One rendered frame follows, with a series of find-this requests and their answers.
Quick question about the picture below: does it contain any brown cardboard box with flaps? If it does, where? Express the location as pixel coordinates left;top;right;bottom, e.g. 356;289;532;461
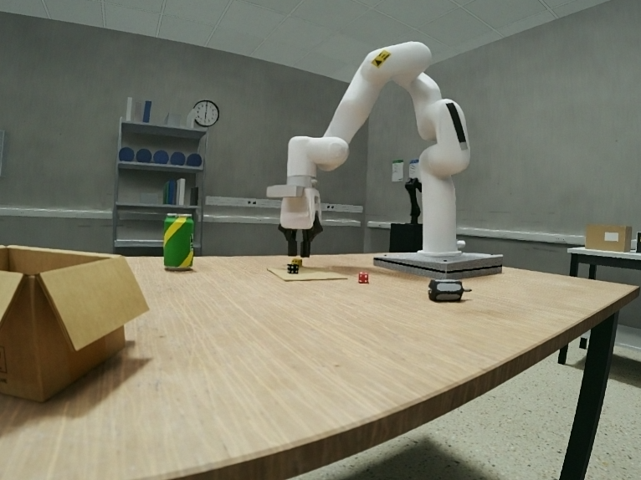
0;245;150;402

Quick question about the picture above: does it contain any beige square mat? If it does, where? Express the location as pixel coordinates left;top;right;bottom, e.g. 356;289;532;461
267;268;347;282

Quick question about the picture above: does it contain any green drink can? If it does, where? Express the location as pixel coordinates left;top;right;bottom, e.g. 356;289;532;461
164;214;194;271

